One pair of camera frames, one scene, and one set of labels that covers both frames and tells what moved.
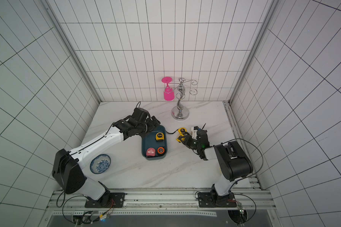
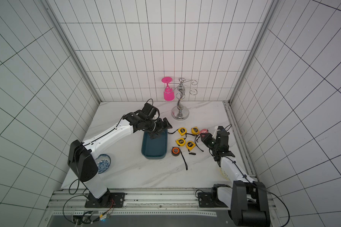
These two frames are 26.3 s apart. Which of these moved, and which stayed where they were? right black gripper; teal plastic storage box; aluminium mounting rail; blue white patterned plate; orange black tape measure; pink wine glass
Moved: right black gripper; orange black tape measure
Stayed: blue white patterned plate; teal plastic storage box; pink wine glass; aluminium mounting rail
